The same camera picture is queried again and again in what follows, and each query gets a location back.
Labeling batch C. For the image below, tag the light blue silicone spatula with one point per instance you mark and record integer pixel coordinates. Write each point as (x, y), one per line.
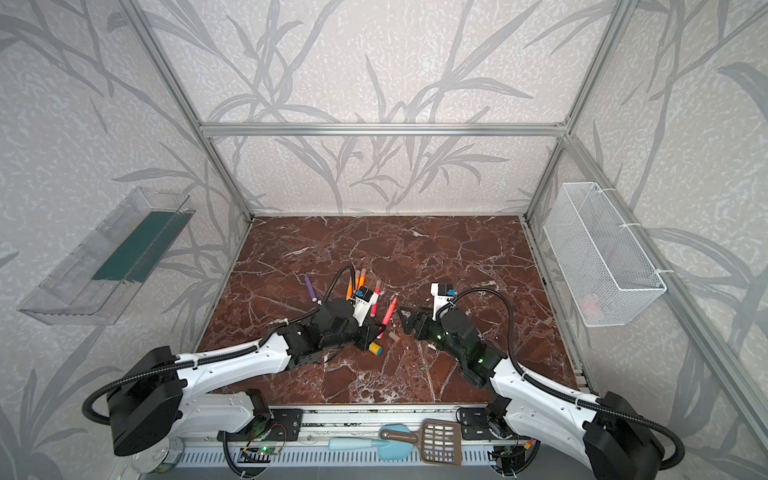
(387, 450)

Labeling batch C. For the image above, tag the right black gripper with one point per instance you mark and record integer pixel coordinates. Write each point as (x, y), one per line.
(424, 322)

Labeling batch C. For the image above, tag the aluminium front rail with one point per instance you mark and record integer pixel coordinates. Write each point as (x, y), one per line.
(320, 423)

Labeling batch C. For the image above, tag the purple marker pen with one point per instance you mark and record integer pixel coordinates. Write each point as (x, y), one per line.
(310, 289)

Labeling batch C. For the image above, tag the red marker pen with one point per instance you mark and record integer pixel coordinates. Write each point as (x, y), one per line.
(374, 306)

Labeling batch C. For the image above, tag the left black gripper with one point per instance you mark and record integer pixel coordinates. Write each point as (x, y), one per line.
(363, 332)

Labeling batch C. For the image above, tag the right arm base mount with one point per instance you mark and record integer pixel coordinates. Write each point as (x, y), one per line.
(486, 423)

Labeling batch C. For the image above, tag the pink marker pen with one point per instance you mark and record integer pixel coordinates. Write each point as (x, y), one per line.
(390, 311)

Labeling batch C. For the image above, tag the small circuit board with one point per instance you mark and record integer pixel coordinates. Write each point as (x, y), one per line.
(254, 454)

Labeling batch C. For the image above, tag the brown slotted spatula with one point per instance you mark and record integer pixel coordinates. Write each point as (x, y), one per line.
(438, 442)

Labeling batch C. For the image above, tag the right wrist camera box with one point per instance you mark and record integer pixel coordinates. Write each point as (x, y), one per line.
(443, 294)

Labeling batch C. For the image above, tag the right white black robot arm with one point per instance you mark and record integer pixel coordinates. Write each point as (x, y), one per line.
(604, 433)

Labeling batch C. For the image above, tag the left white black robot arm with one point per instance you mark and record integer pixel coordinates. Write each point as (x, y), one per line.
(171, 395)

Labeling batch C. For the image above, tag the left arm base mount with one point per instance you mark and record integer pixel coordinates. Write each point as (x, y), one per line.
(279, 425)

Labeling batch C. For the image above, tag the white wire mesh basket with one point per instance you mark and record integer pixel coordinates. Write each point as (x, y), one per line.
(609, 275)

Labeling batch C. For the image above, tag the yellow toy shovel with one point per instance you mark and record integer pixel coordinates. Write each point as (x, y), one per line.
(375, 348)

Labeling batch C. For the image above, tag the aluminium cage frame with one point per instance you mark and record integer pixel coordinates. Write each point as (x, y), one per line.
(742, 391)

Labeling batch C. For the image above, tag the clear plastic wall tray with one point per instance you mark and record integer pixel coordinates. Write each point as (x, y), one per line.
(95, 283)

